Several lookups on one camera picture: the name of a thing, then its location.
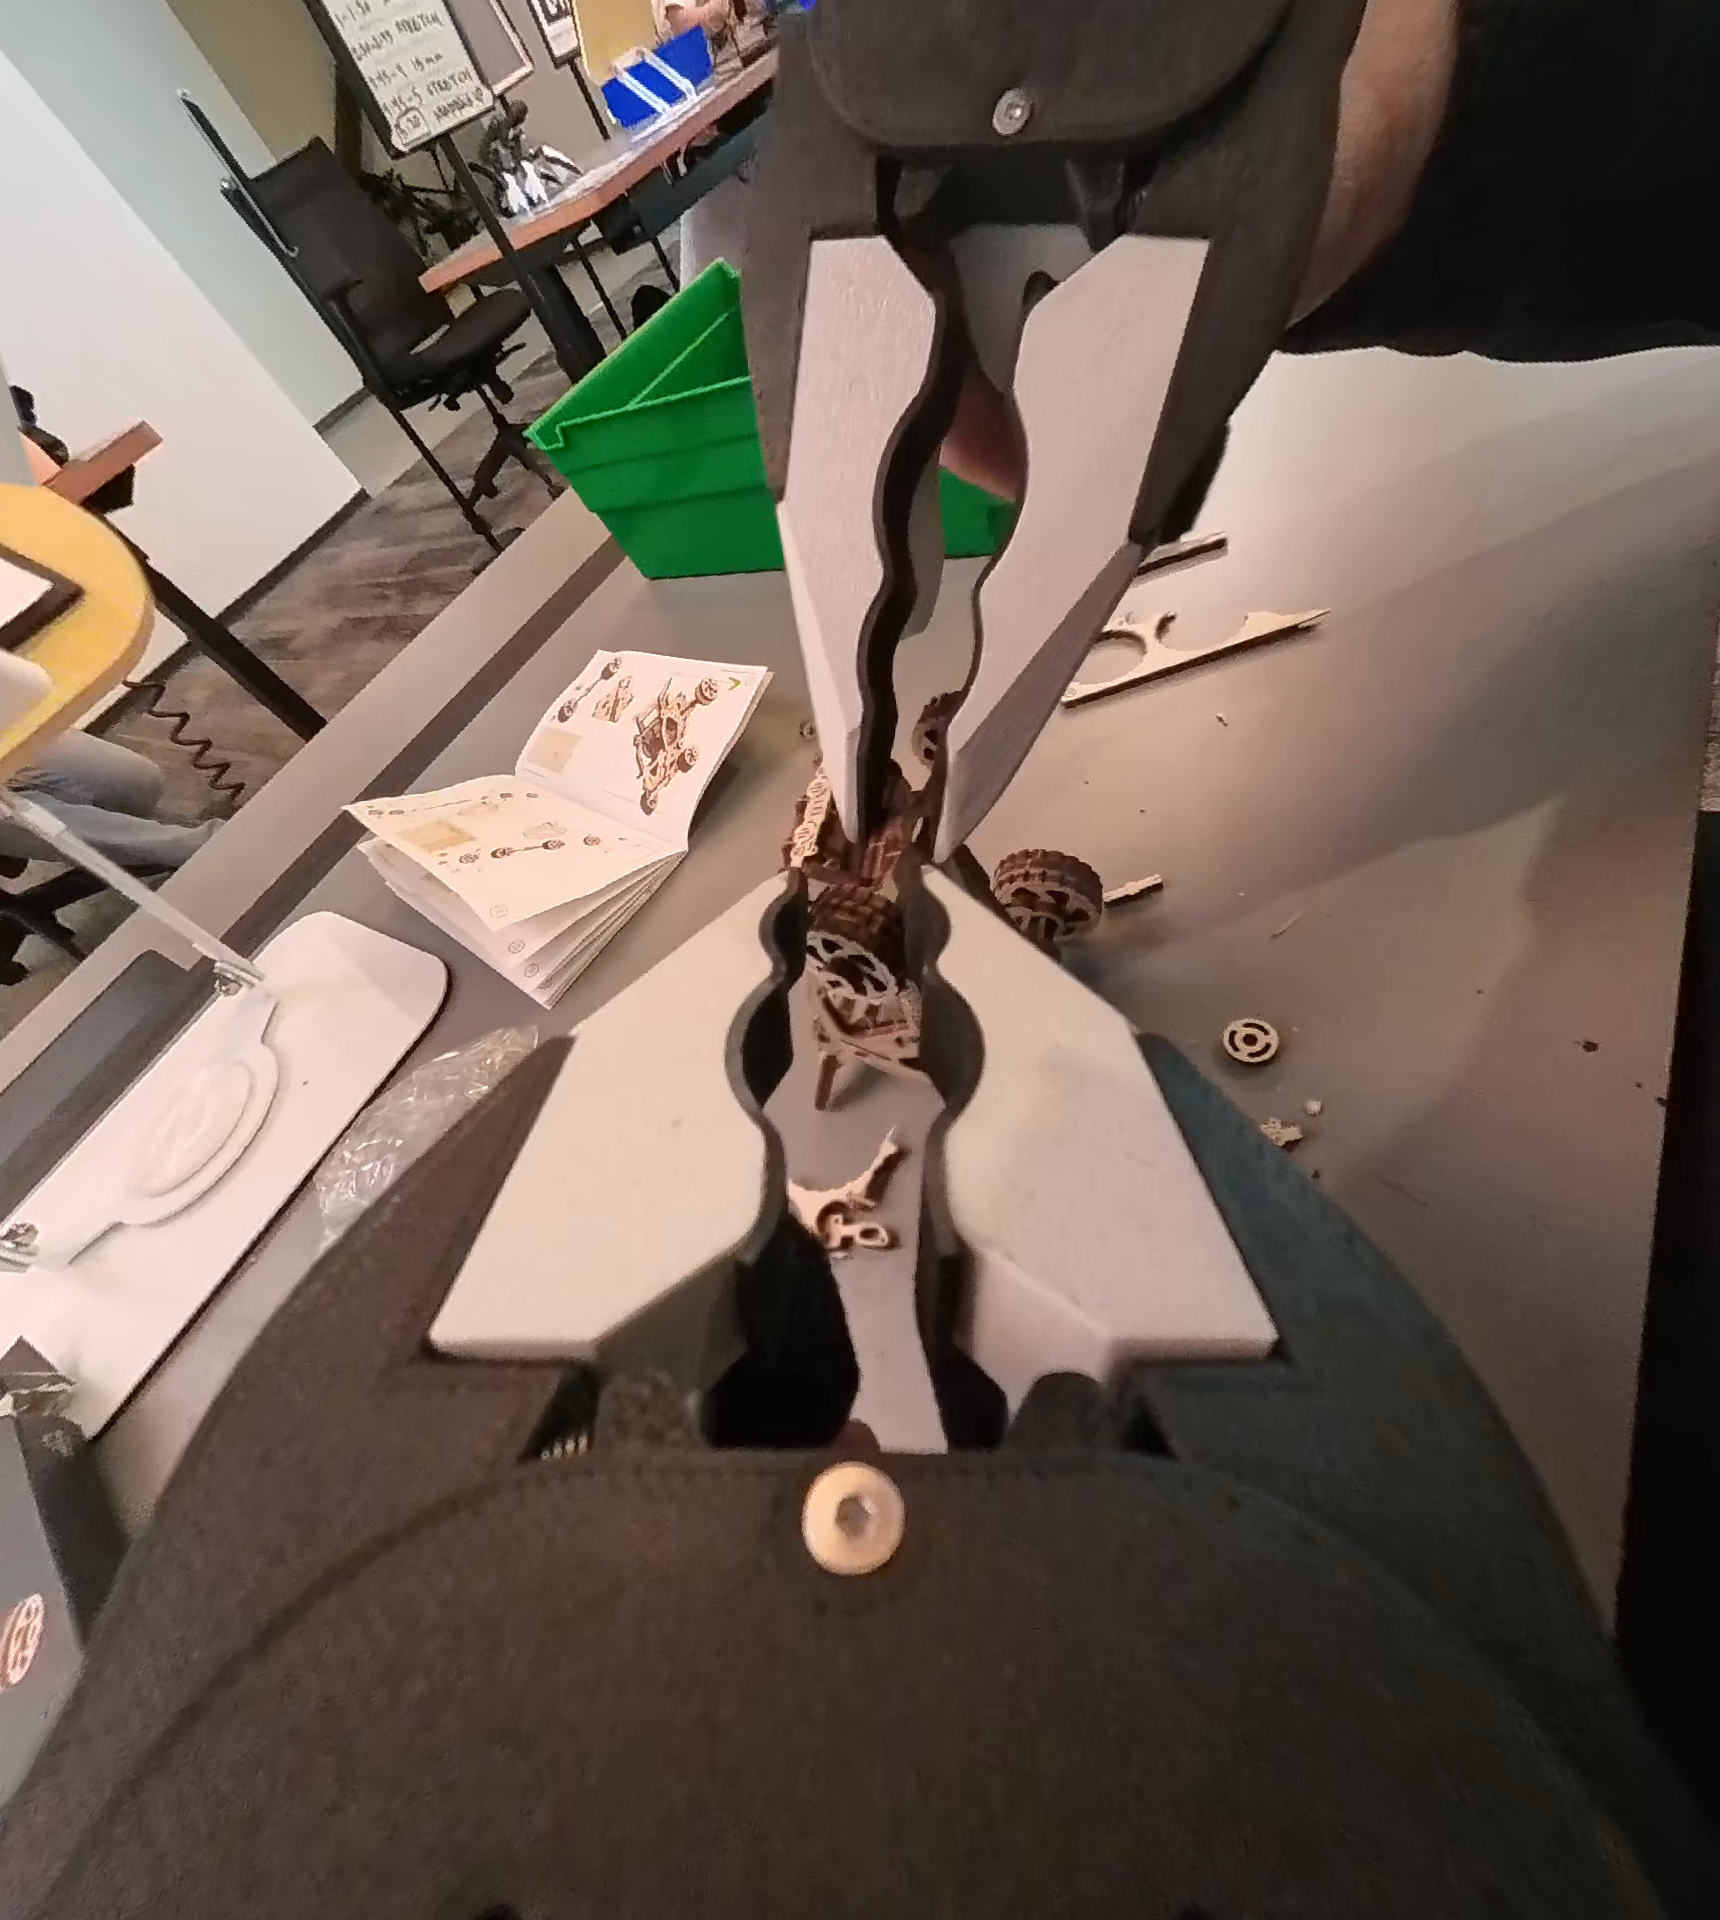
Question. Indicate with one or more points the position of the person's right hand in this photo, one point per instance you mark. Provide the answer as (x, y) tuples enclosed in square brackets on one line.
[(988, 434)]

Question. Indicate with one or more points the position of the small wooden peg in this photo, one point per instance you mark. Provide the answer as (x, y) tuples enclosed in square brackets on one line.
[(1133, 890)]

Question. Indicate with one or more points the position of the pale forked wooden scrap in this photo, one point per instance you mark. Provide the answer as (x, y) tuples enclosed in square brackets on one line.
[(845, 1185)]

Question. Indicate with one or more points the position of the blue plastic bin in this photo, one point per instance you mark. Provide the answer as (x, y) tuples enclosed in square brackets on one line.
[(659, 82)]

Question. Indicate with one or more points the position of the whiteboard with handwriting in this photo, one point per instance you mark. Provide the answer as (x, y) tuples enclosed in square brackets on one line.
[(403, 74)]

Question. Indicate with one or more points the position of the thin wooden strip offcut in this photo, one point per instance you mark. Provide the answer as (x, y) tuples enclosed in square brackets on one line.
[(1182, 555)]

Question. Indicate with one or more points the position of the black office chair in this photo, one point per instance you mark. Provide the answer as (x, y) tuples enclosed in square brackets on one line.
[(394, 300)]

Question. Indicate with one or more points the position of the pale wooden linkage piece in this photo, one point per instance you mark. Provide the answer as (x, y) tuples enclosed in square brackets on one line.
[(861, 1238)]

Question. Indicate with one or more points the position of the wooden wheel axle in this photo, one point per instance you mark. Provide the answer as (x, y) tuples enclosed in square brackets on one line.
[(861, 960)]

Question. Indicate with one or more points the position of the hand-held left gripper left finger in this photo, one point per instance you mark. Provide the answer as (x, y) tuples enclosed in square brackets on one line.
[(605, 1201)]

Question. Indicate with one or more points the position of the instruction booklet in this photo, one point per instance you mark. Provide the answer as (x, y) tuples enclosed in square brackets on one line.
[(560, 841)]

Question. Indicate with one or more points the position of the wooden sheet offcut with holes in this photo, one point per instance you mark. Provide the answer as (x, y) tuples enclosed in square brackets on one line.
[(1204, 648)]

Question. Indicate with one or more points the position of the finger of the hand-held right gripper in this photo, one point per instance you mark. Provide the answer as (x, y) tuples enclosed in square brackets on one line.
[(845, 450), (1084, 450)]

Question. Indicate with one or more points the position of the clear plastic bag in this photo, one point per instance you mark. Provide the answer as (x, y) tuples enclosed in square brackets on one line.
[(394, 1125)]

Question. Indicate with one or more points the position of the wooden buggy model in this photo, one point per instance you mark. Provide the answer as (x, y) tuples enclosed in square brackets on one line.
[(1049, 884)]

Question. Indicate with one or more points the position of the brown-topped desk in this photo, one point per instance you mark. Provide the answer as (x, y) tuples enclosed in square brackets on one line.
[(110, 450), (574, 210)]

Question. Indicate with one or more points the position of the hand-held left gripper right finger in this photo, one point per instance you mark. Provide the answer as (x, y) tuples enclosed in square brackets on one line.
[(1114, 1201)]

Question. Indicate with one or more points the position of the green plastic bin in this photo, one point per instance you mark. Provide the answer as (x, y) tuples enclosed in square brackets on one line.
[(665, 481)]

